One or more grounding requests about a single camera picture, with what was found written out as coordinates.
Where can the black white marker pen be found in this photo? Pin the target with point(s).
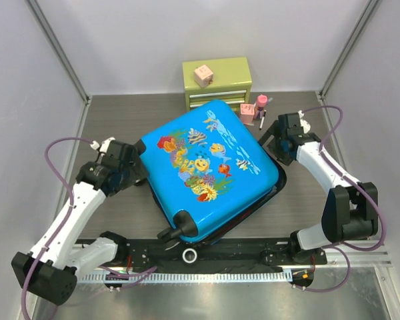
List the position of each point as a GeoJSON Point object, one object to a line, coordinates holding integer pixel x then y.
{"type": "Point", "coordinates": [262, 119]}

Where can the pink cube on cabinet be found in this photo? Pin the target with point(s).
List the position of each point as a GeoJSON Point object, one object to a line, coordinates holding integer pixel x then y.
{"type": "Point", "coordinates": [203, 76]}

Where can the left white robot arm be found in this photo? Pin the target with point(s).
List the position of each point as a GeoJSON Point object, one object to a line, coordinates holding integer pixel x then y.
{"type": "Point", "coordinates": [51, 269]}

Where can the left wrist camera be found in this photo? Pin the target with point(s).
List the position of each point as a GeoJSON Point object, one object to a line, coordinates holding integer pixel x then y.
{"type": "Point", "coordinates": [115, 153]}

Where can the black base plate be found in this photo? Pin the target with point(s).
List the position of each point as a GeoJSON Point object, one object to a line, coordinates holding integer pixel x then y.
{"type": "Point", "coordinates": [220, 256]}

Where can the blue fish-print suitcase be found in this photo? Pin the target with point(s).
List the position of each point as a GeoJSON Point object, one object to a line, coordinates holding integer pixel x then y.
{"type": "Point", "coordinates": [207, 174]}

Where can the pink capped bottle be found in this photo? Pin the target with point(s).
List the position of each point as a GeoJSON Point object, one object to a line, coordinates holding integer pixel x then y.
{"type": "Point", "coordinates": [261, 102]}

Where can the green drawer cabinet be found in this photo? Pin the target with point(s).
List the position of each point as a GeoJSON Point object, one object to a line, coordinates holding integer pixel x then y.
{"type": "Point", "coordinates": [232, 82]}

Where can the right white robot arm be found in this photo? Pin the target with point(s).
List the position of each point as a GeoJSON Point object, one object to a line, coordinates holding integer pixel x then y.
{"type": "Point", "coordinates": [350, 208]}

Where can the aluminium rail frame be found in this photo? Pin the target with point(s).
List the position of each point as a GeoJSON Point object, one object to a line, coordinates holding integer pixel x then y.
{"type": "Point", "coordinates": [206, 266]}

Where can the pink cube on table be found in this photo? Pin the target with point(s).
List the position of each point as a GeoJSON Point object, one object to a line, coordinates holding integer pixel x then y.
{"type": "Point", "coordinates": [247, 113]}

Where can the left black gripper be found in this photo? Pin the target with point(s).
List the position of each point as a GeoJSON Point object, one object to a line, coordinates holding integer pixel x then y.
{"type": "Point", "coordinates": [138, 172]}

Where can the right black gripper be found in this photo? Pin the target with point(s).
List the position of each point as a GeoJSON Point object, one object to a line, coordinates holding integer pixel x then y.
{"type": "Point", "coordinates": [272, 130]}

